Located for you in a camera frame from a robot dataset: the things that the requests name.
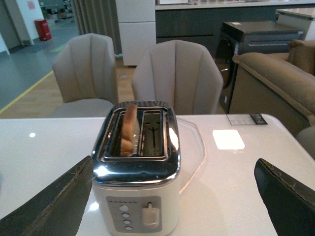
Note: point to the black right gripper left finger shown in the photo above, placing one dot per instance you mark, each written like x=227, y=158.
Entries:
x=57, y=210

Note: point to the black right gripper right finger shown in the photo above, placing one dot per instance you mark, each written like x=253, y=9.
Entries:
x=290, y=203

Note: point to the bread slice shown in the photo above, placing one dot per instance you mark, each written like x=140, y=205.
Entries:
x=130, y=124

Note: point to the grey chair at edge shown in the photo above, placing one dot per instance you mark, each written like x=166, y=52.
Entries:
x=306, y=138

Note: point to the white chrome two-slot toaster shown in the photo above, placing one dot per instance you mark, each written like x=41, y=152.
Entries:
x=138, y=195

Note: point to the black white label card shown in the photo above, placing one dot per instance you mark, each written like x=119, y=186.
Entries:
x=246, y=119

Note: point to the brown sofa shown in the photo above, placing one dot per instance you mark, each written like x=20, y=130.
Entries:
x=278, y=84

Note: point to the beige chair left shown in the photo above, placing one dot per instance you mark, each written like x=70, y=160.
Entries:
x=85, y=71

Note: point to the beige chair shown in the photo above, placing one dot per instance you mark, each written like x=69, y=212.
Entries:
x=180, y=73
x=85, y=71

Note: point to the beige chair right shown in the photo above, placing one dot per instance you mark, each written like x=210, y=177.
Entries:
x=180, y=73

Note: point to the black washing machine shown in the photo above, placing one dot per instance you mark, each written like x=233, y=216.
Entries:
x=237, y=38

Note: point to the white counter right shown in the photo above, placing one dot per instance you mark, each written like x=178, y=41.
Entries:
x=298, y=18

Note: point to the red box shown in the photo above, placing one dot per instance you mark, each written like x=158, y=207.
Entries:
x=43, y=29

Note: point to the dark grey counter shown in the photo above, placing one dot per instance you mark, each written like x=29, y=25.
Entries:
x=201, y=21

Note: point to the white cabinet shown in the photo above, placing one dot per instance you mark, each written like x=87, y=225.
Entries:
x=137, y=27

